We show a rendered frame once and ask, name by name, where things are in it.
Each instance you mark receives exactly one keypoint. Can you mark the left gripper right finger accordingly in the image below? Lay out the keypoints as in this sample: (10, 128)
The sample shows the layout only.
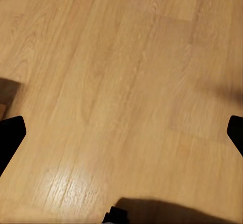
(235, 131)

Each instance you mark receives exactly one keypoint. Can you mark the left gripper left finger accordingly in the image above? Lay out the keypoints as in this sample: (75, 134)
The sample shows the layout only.
(12, 132)

